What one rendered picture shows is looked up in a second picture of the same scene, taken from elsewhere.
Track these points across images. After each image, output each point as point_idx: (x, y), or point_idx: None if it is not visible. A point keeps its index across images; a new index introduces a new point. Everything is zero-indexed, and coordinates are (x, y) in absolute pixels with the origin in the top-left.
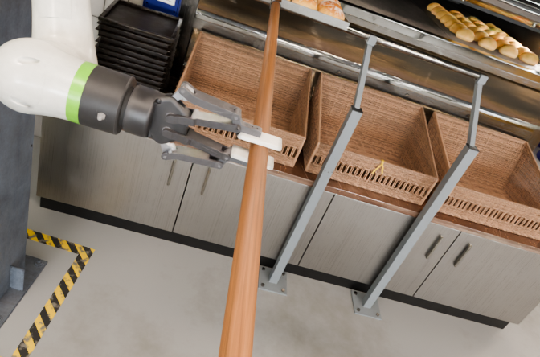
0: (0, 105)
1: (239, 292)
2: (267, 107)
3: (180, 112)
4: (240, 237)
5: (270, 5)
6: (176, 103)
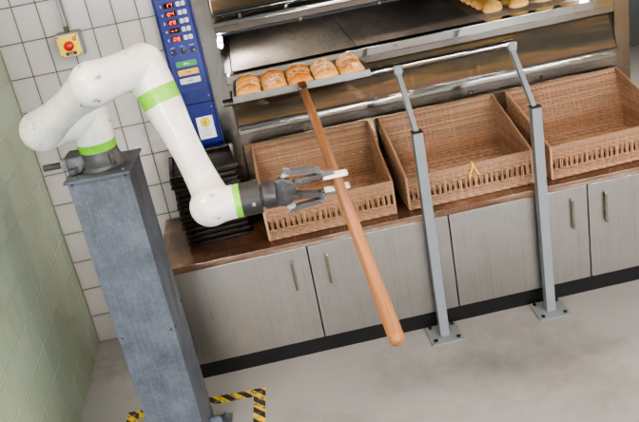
0: (158, 268)
1: (351, 222)
2: (332, 159)
3: (288, 182)
4: (344, 210)
5: (300, 92)
6: (284, 180)
